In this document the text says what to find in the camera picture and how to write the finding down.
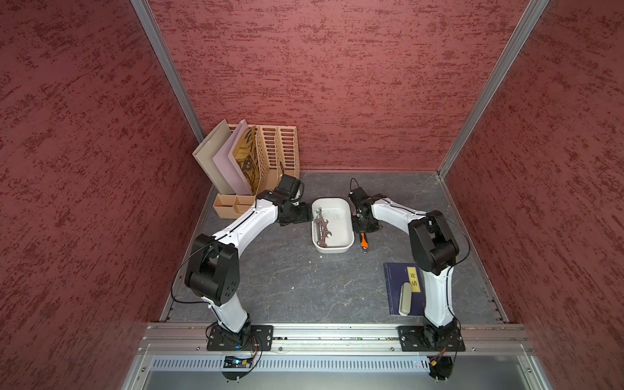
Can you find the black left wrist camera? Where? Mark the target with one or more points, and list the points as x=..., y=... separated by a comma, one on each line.
x=290, y=187

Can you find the white oval storage box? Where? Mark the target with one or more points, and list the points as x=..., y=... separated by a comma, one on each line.
x=337, y=211

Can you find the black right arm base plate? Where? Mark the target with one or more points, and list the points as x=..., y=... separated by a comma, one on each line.
x=430, y=340

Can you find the beige eraser case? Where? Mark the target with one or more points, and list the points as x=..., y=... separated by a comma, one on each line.
x=404, y=307

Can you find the lilac folder board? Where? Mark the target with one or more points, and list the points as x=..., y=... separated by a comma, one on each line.
x=232, y=181

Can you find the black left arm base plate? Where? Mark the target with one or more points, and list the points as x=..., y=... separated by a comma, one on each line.
x=252, y=338

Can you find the beige plastic desk organizer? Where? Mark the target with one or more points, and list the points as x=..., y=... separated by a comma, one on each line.
x=278, y=154

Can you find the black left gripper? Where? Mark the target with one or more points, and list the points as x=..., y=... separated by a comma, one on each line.
x=305, y=214

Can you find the dark blue notebook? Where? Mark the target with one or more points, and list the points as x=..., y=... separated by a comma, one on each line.
x=396, y=274

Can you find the brown illustrated comic book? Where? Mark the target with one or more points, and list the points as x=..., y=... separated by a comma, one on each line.
x=245, y=154

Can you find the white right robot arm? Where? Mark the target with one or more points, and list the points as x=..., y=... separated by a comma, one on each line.
x=434, y=250

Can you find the grey-green folder board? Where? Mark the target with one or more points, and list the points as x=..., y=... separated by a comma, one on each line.
x=210, y=153

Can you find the aluminium front rail frame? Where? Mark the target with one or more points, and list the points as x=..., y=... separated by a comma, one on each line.
x=336, y=347

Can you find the steel wrench in box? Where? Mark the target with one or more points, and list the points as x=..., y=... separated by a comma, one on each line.
x=321, y=229

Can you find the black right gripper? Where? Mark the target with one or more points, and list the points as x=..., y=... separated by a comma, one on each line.
x=357, y=227

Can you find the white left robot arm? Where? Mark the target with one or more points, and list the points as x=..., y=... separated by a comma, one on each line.
x=213, y=268

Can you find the orange handled adjustable wrench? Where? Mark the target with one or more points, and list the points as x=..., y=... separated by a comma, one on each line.
x=363, y=242

